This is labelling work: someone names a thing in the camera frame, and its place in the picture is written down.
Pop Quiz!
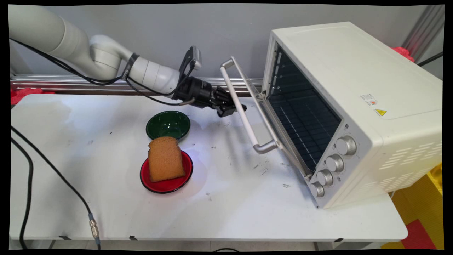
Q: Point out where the thin black cable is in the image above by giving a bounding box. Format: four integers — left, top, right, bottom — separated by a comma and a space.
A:
417, 51, 444, 67

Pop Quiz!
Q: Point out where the plain black cable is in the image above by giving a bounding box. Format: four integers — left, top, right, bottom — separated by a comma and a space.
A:
10, 137, 34, 250

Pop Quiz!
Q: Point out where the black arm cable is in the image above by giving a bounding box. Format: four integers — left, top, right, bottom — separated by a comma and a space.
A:
10, 38, 196, 107

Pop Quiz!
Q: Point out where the red plate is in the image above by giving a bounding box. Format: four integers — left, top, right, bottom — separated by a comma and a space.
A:
140, 149, 194, 194

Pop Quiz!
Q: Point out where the brown toast slice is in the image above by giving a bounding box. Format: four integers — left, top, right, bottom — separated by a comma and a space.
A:
148, 136, 186, 183

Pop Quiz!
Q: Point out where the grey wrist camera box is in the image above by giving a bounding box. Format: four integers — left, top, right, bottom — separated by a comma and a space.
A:
182, 46, 203, 72

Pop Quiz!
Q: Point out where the red plastic object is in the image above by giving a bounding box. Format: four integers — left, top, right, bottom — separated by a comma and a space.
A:
391, 46, 415, 63
11, 87, 56, 105

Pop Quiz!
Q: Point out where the red floor mat tile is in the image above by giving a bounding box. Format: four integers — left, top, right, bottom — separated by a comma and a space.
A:
401, 219, 437, 250

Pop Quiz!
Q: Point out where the black cable with metal connector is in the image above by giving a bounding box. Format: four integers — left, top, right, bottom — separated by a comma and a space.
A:
10, 125, 102, 250

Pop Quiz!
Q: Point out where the glass oven door with handle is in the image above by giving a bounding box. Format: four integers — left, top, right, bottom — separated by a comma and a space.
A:
219, 56, 314, 177

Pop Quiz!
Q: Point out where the aluminium frame post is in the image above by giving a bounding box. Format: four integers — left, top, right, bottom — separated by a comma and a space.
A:
402, 5, 445, 63

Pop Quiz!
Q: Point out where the silver oven knob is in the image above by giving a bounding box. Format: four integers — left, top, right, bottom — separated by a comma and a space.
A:
326, 154, 344, 173
317, 169, 334, 186
309, 181, 325, 198
336, 135, 357, 156

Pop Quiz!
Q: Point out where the green bowl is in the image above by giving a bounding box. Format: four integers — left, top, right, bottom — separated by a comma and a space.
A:
146, 110, 191, 141

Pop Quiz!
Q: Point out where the yellow floor mat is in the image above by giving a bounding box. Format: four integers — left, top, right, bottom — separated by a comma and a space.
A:
380, 162, 444, 250

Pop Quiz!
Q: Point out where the cream toaster oven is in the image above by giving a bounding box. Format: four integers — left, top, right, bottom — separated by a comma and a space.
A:
261, 22, 443, 209

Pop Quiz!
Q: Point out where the aluminium rail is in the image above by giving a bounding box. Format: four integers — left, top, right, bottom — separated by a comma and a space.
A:
11, 74, 264, 97

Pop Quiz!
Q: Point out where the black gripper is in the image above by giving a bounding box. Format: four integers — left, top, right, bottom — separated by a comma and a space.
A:
173, 76, 247, 118

